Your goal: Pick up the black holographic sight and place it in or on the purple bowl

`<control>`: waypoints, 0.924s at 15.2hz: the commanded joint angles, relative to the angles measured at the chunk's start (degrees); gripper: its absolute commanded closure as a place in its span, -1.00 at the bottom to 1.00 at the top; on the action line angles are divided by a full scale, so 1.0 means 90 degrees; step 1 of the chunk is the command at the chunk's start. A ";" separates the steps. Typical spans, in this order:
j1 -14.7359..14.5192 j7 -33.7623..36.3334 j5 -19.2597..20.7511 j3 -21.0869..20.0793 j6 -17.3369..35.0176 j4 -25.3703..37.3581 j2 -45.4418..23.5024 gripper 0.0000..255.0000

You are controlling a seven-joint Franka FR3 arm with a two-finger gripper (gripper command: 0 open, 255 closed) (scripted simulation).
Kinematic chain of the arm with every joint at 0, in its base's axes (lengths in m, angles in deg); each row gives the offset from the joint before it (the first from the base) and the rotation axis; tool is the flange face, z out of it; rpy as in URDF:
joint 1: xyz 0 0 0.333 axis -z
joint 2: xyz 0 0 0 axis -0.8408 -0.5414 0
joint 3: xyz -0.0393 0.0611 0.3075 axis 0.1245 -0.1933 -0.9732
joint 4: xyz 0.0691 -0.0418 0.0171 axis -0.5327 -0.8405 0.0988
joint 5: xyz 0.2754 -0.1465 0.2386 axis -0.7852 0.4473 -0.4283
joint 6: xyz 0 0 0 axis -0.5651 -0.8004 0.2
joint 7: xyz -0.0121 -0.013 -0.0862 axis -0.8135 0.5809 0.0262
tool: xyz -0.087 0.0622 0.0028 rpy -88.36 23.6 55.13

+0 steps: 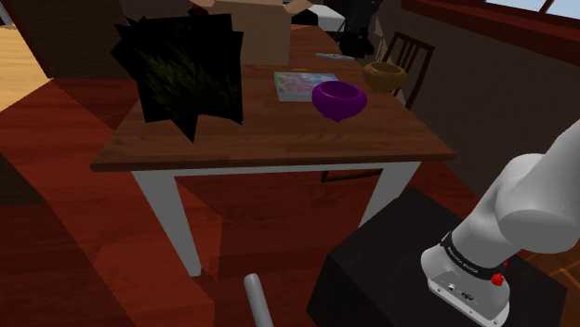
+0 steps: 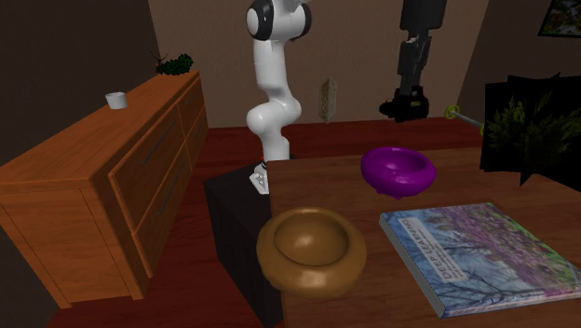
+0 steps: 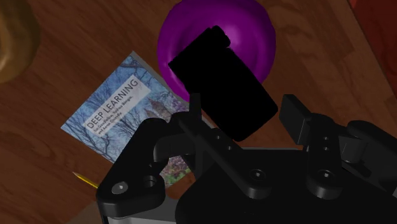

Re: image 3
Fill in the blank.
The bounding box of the yellow pencil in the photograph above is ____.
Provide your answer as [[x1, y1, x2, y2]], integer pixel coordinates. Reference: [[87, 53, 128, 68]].
[[72, 171, 99, 189]]

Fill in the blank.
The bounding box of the brown round bowl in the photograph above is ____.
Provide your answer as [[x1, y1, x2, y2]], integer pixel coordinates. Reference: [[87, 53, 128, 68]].
[[0, 0, 41, 85]]

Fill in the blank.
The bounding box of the black bottle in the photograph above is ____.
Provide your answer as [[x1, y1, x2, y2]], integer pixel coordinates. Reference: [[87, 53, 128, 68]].
[[167, 25, 279, 143]]

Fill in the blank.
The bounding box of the purple bowl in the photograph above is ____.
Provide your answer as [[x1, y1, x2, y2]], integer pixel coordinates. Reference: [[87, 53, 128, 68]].
[[156, 0, 277, 103]]

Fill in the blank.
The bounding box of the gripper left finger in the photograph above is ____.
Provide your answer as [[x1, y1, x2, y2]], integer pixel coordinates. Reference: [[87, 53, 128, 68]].
[[95, 92, 274, 218]]

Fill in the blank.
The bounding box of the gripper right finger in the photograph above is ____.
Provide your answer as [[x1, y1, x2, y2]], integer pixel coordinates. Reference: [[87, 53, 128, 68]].
[[278, 94, 397, 200]]

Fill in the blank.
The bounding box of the blue tree cover book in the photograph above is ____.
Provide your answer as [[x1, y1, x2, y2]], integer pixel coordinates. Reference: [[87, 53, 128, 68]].
[[60, 51, 193, 188]]

